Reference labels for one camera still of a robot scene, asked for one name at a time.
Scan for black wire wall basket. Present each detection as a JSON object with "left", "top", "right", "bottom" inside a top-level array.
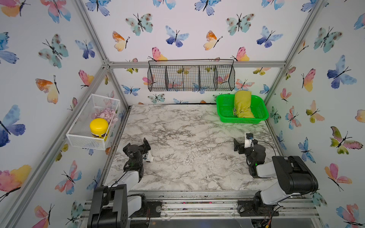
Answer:
[{"left": 145, "top": 59, "right": 235, "bottom": 94}]

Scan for pink item in basket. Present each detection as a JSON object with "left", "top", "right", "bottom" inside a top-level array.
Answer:
[{"left": 91, "top": 108, "right": 118, "bottom": 124}]

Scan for lime green long pants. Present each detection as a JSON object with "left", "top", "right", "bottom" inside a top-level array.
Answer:
[{"left": 233, "top": 91, "right": 254, "bottom": 118}]

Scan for white mesh wall basket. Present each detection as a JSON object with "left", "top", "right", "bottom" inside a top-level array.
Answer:
[{"left": 66, "top": 94, "right": 120, "bottom": 150}]

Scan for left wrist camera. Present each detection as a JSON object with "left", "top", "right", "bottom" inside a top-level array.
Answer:
[{"left": 144, "top": 152, "right": 154, "bottom": 162}]

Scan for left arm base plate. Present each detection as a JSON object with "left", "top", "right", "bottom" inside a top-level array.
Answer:
[{"left": 130, "top": 201, "right": 162, "bottom": 218}]

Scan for yellow lidded jar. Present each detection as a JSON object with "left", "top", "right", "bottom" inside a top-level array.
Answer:
[{"left": 89, "top": 118, "right": 109, "bottom": 138}]

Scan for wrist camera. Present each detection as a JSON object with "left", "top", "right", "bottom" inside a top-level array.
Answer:
[
  {"left": 244, "top": 133, "right": 254, "bottom": 148},
  {"left": 144, "top": 152, "right": 154, "bottom": 162}
]

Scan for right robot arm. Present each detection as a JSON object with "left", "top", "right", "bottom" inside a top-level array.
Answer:
[{"left": 233, "top": 134, "right": 319, "bottom": 206}]

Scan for aluminium front rail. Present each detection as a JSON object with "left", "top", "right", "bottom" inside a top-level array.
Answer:
[{"left": 81, "top": 190, "right": 320, "bottom": 220}]

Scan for green plastic basket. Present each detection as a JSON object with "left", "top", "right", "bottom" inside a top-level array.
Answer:
[{"left": 216, "top": 94, "right": 269, "bottom": 124}]

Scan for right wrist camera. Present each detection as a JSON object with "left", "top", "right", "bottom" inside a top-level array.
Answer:
[{"left": 244, "top": 133, "right": 254, "bottom": 148}]

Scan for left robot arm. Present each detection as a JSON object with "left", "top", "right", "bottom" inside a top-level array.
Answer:
[{"left": 87, "top": 138, "right": 151, "bottom": 228}]

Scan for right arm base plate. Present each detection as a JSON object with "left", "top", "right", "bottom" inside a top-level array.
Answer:
[{"left": 237, "top": 199, "right": 279, "bottom": 217}]

